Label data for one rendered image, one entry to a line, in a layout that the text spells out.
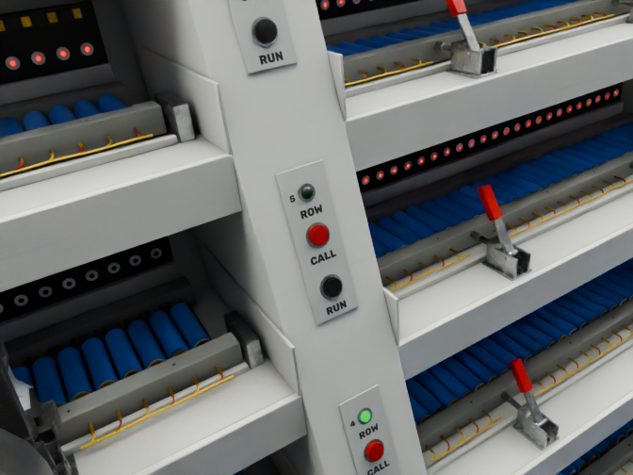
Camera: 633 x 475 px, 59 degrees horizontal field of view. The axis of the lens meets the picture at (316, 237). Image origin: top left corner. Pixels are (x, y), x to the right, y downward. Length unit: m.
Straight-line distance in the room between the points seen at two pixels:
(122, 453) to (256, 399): 0.10
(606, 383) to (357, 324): 0.38
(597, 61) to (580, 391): 0.37
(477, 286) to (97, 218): 0.35
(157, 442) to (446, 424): 0.32
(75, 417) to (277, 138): 0.25
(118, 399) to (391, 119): 0.31
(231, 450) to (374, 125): 0.27
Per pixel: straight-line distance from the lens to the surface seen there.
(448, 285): 0.56
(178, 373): 0.47
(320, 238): 0.42
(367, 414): 0.49
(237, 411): 0.46
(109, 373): 0.50
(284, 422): 0.47
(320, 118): 0.43
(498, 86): 0.54
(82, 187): 0.40
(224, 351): 0.47
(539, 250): 0.63
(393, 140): 0.47
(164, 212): 0.40
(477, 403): 0.67
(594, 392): 0.75
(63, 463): 0.44
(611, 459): 0.90
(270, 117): 0.41
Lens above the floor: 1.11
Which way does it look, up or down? 14 degrees down
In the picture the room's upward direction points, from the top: 15 degrees counter-clockwise
